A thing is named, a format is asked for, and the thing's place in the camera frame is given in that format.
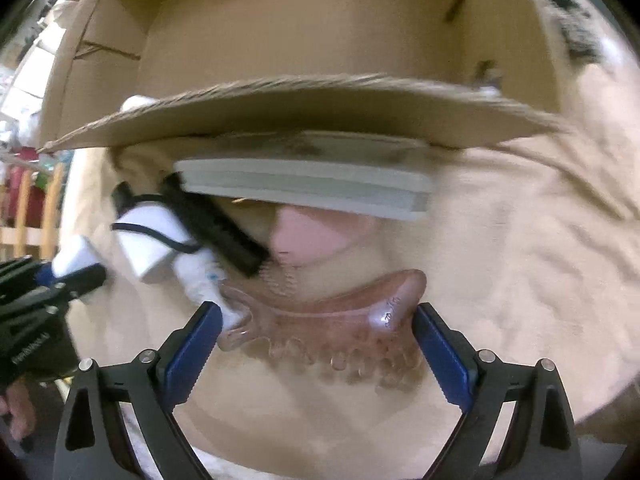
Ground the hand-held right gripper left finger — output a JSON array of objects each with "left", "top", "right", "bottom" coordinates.
[{"left": 52, "top": 301, "right": 223, "bottom": 480}]

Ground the white tube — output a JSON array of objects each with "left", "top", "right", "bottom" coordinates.
[{"left": 172, "top": 250, "right": 251, "bottom": 333}]

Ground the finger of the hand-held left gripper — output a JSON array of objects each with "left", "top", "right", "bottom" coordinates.
[
  {"left": 36, "top": 262, "right": 108, "bottom": 307},
  {"left": 0, "top": 256, "right": 42, "bottom": 292}
]

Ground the white flat box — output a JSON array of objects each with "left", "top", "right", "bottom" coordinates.
[{"left": 172, "top": 130, "right": 436, "bottom": 223}]

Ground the translucent brown comb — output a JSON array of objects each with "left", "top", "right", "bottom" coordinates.
[{"left": 216, "top": 269, "right": 428, "bottom": 392}]

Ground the cardboard box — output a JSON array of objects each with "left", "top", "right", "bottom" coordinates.
[{"left": 37, "top": 0, "right": 576, "bottom": 155}]

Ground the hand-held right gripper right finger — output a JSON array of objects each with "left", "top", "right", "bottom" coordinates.
[{"left": 414, "top": 302, "right": 583, "bottom": 480}]

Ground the black flashlight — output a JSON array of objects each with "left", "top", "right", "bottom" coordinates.
[{"left": 111, "top": 172, "right": 266, "bottom": 279}]

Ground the red bag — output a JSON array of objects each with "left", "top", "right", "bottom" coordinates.
[{"left": 6, "top": 147, "right": 50, "bottom": 228}]

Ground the wooden rack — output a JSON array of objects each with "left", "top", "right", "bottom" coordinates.
[{"left": 0, "top": 160, "right": 67, "bottom": 261}]

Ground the white bottle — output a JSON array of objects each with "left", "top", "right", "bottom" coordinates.
[{"left": 116, "top": 202, "right": 193, "bottom": 285}]

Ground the patterned fleece blanket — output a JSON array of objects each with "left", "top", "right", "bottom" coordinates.
[{"left": 520, "top": 0, "right": 632, "bottom": 86}]

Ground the white plastic container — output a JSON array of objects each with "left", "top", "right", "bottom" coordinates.
[{"left": 51, "top": 235, "right": 108, "bottom": 306}]

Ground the person's left hand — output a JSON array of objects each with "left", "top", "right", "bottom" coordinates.
[{"left": 0, "top": 377, "right": 40, "bottom": 445}]

